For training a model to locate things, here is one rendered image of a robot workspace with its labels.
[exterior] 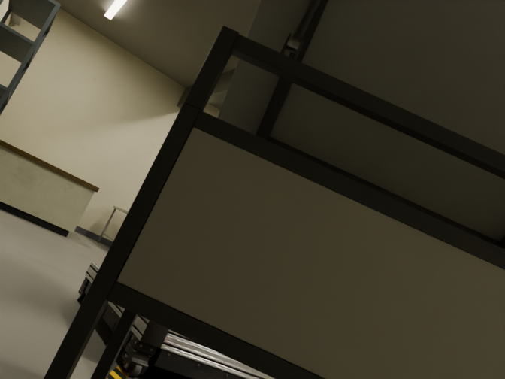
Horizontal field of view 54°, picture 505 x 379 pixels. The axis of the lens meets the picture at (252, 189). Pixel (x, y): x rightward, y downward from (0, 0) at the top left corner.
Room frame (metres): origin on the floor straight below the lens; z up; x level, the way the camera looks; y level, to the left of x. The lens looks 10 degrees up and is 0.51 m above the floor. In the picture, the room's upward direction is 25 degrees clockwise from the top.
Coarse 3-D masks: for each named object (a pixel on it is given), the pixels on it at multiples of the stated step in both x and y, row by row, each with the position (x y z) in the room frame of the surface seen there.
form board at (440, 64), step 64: (384, 0) 1.22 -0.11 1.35; (448, 0) 1.18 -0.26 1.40; (320, 64) 1.37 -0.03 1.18; (384, 64) 1.32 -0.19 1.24; (448, 64) 1.27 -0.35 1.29; (256, 128) 1.55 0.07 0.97; (320, 128) 1.49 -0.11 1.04; (384, 128) 1.43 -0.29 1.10; (448, 128) 1.37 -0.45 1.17; (448, 192) 1.49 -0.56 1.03
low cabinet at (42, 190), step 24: (0, 144) 6.79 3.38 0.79; (0, 168) 6.89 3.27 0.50; (24, 168) 7.01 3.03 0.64; (48, 168) 7.13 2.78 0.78; (0, 192) 6.96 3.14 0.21; (24, 192) 7.08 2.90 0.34; (48, 192) 7.20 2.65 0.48; (72, 192) 7.33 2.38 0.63; (24, 216) 7.17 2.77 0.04; (48, 216) 7.27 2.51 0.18; (72, 216) 7.40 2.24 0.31
